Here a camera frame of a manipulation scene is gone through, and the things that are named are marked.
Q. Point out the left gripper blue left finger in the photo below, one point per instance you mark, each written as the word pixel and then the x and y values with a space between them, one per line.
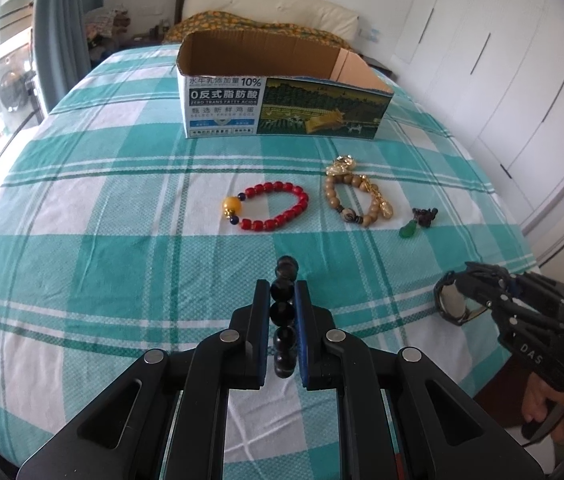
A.
pixel 233 359

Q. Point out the washing machine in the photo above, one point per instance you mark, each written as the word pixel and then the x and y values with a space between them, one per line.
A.
pixel 15 82

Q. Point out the cream padded headboard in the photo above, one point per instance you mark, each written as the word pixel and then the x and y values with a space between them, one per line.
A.
pixel 316 14

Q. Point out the teal white plaid cloth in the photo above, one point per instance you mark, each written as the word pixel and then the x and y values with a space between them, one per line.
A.
pixel 120 234

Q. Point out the pile of clothes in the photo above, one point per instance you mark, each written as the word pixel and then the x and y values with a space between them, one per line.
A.
pixel 106 22

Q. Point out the white built-in wardrobe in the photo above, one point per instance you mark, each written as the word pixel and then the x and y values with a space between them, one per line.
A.
pixel 492 71

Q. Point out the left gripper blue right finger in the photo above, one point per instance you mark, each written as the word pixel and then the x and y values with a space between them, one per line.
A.
pixel 331 359

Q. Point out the blue curtain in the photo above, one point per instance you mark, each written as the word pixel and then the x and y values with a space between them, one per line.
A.
pixel 60 48

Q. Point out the green pendant dark tassel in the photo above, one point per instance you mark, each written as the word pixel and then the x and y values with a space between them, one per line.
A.
pixel 422 218

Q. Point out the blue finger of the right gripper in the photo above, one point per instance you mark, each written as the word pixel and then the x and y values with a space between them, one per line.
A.
pixel 480 296
pixel 502 272

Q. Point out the orange floral bedspread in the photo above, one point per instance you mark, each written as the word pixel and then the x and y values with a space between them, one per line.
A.
pixel 226 25

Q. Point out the dark wooden right nightstand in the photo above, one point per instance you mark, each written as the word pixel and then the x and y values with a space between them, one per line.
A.
pixel 376 65

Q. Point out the open cardboard box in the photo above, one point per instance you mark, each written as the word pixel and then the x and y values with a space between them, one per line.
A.
pixel 251 82

